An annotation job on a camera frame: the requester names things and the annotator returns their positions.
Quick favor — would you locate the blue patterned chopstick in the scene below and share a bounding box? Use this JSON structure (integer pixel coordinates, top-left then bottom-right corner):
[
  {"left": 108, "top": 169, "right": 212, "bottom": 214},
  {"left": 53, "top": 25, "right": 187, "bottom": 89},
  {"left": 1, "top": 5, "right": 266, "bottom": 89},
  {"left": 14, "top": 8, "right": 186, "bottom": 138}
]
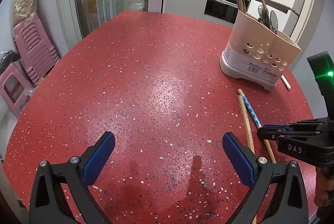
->
[{"left": 237, "top": 88, "right": 277, "bottom": 164}]

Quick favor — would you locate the plain wooden chopstick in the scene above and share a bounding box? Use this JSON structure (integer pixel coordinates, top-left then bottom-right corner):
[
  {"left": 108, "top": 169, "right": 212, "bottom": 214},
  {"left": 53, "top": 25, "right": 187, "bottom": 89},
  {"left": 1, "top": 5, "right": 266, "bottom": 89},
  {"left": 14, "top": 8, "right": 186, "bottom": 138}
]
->
[{"left": 261, "top": 0, "right": 270, "bottom": 21}]

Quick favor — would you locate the right hand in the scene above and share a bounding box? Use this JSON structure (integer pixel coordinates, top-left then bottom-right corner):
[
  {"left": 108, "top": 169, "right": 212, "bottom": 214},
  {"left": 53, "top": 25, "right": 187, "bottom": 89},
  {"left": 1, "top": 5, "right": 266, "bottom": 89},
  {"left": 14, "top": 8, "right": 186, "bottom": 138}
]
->
[{"left": 314, "top": 167, "right": 333, "bottom": 208}]

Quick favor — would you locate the beige plastic cutlery holder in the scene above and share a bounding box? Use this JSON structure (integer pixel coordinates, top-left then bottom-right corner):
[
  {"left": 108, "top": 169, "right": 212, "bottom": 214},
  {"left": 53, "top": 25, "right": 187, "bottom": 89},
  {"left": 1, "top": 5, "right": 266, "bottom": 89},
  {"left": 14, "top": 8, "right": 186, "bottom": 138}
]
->
[{"left": 220, "top": 12, "right": 301, "bottom": 91}]

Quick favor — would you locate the dark spoon in holder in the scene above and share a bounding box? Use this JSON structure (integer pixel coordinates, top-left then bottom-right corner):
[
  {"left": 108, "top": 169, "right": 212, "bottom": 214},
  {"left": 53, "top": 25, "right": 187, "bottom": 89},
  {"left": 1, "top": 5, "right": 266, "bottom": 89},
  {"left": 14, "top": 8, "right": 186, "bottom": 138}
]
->
[
  {"left": 258, "top": 5, "right": 270, "bottom": 29},
  {"left": 270, "top": 10, "right": 278, "bottom": 34}
]

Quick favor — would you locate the single pink stool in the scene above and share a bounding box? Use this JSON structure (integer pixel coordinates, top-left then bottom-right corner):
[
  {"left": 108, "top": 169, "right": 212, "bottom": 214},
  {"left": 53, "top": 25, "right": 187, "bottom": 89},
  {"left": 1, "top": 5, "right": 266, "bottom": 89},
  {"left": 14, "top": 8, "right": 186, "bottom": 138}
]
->
[{"left": 1, "top": 62, "right": 33, "bottom": 118}]

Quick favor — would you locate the stack of pink stools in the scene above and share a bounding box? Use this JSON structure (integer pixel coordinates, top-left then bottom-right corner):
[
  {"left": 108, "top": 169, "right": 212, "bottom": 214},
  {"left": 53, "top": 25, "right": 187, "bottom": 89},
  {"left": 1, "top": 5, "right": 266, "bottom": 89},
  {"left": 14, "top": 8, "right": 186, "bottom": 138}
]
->
[{"left": 13, "top": 12, "right": 59, "bottom": 86}]

